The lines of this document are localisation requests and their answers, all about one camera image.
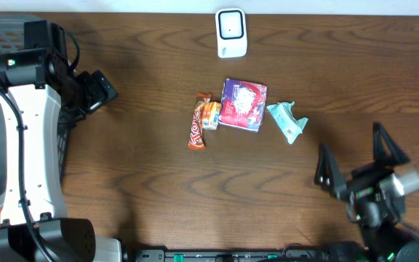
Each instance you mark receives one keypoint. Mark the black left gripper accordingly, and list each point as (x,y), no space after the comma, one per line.
(98,93)

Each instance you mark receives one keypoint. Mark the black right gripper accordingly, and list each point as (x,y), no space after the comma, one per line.
(364,182)

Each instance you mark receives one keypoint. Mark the teal snack wrapper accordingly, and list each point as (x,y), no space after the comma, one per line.
(287,123)

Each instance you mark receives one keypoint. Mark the orange chocolate bar wrapper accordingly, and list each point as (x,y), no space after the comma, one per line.
(196,135)

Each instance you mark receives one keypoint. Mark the small orange snack pack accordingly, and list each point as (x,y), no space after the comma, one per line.
(210,116)

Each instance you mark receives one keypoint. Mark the red purple noodle packet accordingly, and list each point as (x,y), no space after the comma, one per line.
(243,105)

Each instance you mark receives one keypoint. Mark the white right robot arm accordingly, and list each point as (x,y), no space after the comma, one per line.
(386,236)

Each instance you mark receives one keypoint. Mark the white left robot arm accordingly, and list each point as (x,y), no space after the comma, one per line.
(57,239)

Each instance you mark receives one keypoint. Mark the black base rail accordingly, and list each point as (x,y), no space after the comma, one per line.
(159,255)

